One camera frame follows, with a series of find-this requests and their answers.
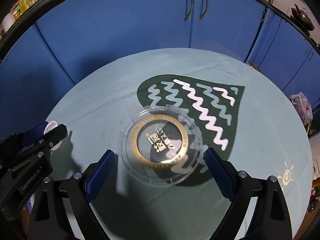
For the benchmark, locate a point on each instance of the black wok with lid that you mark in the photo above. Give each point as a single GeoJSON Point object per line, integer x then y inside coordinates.
{"type": "Point", "coordinates": [301, 15]}

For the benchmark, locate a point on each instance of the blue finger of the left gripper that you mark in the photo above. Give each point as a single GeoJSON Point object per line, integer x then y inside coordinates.
{"type": "Point", "coordinates": [45, 141]}
{"type": "Point", "coordinates": [32, 134]}

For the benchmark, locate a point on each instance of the blue kitchen cabinets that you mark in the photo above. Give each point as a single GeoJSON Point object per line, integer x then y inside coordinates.
{"type": "Point", "coordinates": [57, 43]}

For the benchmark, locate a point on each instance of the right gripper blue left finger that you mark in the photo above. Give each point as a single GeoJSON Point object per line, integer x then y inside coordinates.
{"type": "Point", "coordinates": [97, 175]}

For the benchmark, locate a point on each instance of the white bottle cap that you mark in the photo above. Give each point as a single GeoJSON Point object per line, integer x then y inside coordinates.
{"type": "Point", "coordinates": [56, 132]}

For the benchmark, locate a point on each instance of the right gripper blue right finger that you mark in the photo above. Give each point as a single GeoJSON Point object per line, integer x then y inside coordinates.
{"type": "Point", "coordinates": [222, 172]}

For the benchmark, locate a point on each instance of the clear round plastic lid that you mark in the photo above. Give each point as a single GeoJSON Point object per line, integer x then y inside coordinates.
{"type": "Point", "coordinates": [161, 146]}

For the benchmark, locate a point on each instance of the grey bin with plastic bag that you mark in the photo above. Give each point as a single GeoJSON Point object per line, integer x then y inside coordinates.
{"type": "Point", "coordinates": [303, 107]}

